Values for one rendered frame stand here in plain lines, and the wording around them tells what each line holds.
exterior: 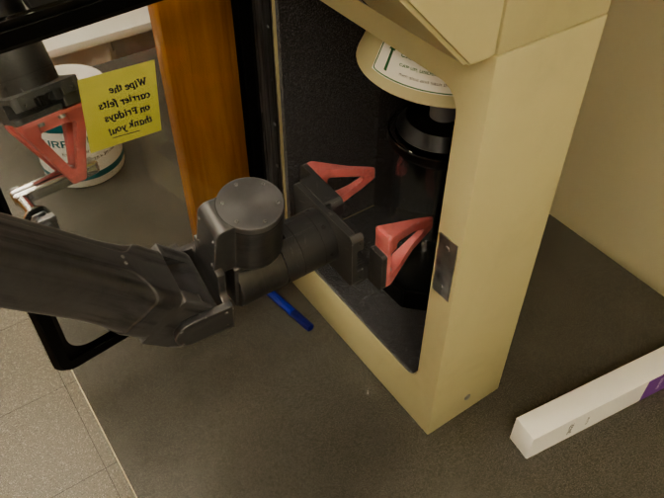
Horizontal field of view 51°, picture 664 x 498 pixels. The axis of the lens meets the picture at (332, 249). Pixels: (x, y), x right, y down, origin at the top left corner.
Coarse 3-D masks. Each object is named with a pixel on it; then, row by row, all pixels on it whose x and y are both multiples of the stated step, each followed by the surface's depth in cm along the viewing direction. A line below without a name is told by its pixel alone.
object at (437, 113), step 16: (416, 112) 68; (432, 112) 67; (448, 112) 66; (400, 128) 68; (416, 128) 66; (432, 128) 66; (448, 128) 66; (416, 144) 66; (432, 144) 66; (448, 144) 65
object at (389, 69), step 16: (368, 32) 62; (368, 48) 61; (384, 48) 59; (368, 64) 61; (384, 64) 59; (400, 64) 58; (416, 64) 57; (384, 80) 59; (400, 80) 58; (416, 80) 58; (432, 80) 57; (400, 96) 59; (416, 96) 58; (432, 96) 58; (448, 96) 57
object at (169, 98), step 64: (64, 0) 56; (192, 0) 63; (0, 64) 55; (64, 64) 58; (128, 64) 62; (192, 64) 67; (0, 128) 58; (64, 128) 62; (128, 128) 66; (192, 128) 71; (64, 192) 65; (128, 192) 70; (192, 192) 76; (64, 320) 74
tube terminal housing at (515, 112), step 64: (320, 0) 60; (512, 0) 43; (576, 0) 46; (448, 64) 49; (512, 64) 46; (576, 64) 51; (512, 128) 51; (448, 192) 56; (512, 192) 57; (512, 256) 64; (448, 320) 64; (512, 320) 73; (384, 384) 82; (448, 384) 73
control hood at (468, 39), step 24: (384, 0) 41; (408, 0) 38; (432, 0) 39; (456, 0) 40; (480, 0) 41; (408, 24) 44; (432, 24) 40; (456, 24) 41; (480, 24) 42; (456, 48) 42; (480, 48) 44
